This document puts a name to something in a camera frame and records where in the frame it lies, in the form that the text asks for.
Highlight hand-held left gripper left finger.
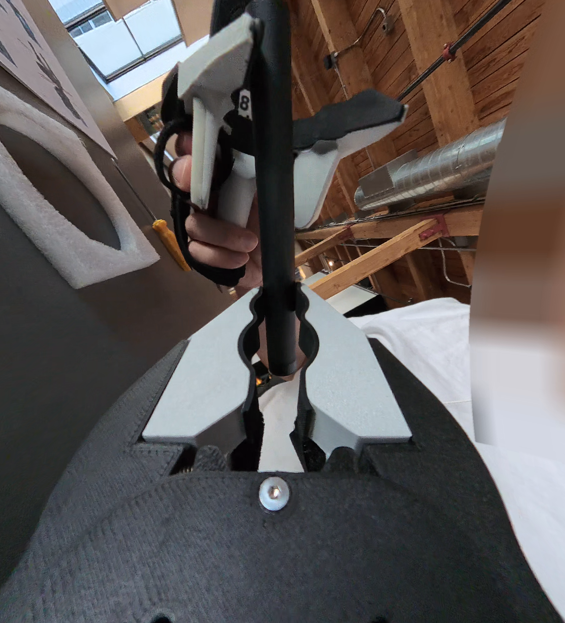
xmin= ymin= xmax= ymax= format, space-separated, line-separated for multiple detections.
xmin=142 ymin=287 xmax=267 ymax=459

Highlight person's right hand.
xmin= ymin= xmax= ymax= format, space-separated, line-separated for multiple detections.
xmin=169 ymin=154 xmax=264 ymax=298

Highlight white foam square with hole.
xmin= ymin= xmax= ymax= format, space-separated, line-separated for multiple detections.
xmin=0 ymin=66 xmax=161 ymax=290

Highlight beige window roller blinds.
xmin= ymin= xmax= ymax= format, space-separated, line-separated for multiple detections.
xmin=102 ymin=0 xmax=215 ymax=49

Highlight printed instruction sheet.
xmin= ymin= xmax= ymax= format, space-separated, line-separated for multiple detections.
xmin=0 ymin=0 xmax=118 ymax=159

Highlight black electric screwdriver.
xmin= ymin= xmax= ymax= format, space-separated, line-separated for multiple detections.
xmin=248 ymin=0 xmax=297 ymax=377

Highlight yellow-handled screwdriver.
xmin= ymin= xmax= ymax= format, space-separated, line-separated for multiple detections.
xmin=112 ymin=158 xmax=192 ymax=273

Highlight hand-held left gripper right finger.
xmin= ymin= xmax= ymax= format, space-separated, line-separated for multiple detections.
xmin=295 ymin=285 xmax=413 ymax=459

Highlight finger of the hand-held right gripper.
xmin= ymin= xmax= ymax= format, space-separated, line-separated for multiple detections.
xmin=291 ymin=89 xmax=409 ymax=231
xmin=177 ymin=14 xmax=259 ymax=211

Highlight silver spiral air duct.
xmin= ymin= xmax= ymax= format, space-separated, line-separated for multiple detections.
xmin=353 ymin=119 xmax=507 ymax=213

